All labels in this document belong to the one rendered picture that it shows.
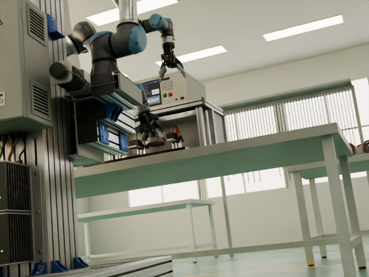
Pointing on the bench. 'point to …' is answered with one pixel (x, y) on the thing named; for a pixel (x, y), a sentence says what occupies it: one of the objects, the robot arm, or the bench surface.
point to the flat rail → (172, 117)
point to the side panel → (219, 128)
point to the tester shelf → (171, 109)
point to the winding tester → (177, 88)
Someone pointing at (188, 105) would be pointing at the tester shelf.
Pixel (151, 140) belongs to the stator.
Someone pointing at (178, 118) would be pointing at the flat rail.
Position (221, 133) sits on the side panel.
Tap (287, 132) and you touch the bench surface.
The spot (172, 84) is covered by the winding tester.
